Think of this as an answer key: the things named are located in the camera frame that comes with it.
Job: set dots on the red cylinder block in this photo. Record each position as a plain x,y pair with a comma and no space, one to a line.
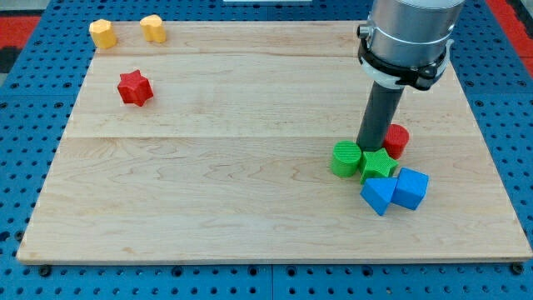
396,140

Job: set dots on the yellow heart block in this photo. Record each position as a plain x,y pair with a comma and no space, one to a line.
153,29

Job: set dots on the green star block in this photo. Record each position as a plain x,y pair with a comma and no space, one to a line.
377,164

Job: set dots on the red star block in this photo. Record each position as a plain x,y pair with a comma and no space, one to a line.
134,88

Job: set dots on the blue cube block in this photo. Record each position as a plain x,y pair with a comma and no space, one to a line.
410,188

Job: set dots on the green cylinder block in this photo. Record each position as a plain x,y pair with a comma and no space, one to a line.
345,158

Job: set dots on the blue triangle block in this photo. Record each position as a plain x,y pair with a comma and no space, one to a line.
378,192

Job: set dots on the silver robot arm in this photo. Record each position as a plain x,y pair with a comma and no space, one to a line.
407,42

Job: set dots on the yellow hexagon block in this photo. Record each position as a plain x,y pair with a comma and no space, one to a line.
102,34

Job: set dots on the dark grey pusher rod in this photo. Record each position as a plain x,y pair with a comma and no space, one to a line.
380,109

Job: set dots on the wooden board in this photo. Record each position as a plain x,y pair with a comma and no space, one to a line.
229,161

